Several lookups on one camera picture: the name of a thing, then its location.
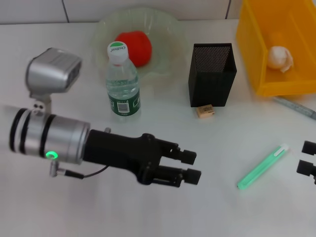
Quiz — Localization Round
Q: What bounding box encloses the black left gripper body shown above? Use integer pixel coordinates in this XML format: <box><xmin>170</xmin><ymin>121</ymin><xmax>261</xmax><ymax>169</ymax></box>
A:
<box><xmin>83</xmin><ymin>128</ymin><xmax>180</xmax><ymax>186</ymax></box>

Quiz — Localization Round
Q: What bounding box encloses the clear green-label water bottle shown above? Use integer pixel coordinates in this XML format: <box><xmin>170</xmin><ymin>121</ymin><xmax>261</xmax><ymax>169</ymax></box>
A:
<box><xmin>105</xmin><ymin>41</ymin><xmax>142</xmax><ymax>123</ymax></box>

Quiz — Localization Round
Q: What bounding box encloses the white paper ball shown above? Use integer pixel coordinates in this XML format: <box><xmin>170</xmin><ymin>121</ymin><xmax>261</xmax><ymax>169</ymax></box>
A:
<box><xmin>267</xmin><ymin>45</ymin><xmax>295</xmax><ymax>74</ymax></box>

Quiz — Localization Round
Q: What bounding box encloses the red-orange toy orange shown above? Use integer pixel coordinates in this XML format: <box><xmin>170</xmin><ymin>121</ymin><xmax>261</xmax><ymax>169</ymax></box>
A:
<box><xmin>114</xmin><ymin>30</ymin><xmax>153</xmax><ymax>68</ymax></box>

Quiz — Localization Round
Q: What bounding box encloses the grey marker pen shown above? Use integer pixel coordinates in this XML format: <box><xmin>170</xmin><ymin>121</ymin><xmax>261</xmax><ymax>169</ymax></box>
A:
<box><xmin>272</xmin><ymin>96</ymin><xmax>316</xmax><ymax>121</ymax></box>

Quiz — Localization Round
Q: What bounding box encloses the tan eraser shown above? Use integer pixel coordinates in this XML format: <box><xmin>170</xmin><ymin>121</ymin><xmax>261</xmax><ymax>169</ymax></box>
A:
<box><xmin>196</xmin><ymin>104</ymin><xmax>216</xmax><ymax>119</ymax></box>

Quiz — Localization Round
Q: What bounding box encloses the green pen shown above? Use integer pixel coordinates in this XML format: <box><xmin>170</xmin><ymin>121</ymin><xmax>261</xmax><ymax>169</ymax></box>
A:
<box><xmin>237</xmin><ymin>143</ymin><xmax>290</xmax><ymax>191</ymax></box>

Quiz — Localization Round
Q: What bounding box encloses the black mesh pen holder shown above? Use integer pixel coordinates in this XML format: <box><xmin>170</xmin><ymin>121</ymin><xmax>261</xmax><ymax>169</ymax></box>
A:
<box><xmin>188</xmin><ymin>42</ymin><xmax>238</xmax><ymax>109</ymax></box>

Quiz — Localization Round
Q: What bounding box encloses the green glass fruit bowl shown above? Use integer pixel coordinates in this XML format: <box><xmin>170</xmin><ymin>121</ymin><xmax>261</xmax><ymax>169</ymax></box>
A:
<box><xmin>91</xmin><ymin>7</ymin><xmax>186</xmax><ymax>84</ymax></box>

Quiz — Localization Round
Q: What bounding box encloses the yellow plastic bin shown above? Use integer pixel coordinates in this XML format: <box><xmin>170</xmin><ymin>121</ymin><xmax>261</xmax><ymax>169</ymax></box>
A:
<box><xmin>236</xmin><ymin>0</ymin><xmax>316</xmax><ymax>97</ymax></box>

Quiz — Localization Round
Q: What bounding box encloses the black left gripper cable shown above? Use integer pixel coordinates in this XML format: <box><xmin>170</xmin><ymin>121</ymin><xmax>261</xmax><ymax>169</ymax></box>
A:
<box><xmin>48</xmin><ymin>160</ymin><xmax>110</xmax><ymax>179</ymax></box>

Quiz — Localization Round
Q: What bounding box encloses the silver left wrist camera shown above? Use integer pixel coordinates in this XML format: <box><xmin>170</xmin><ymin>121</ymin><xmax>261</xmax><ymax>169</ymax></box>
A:
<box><xmin>25</xmin><ymin>47</ymin><xmax>83</xmax><ymax>115</ymax></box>

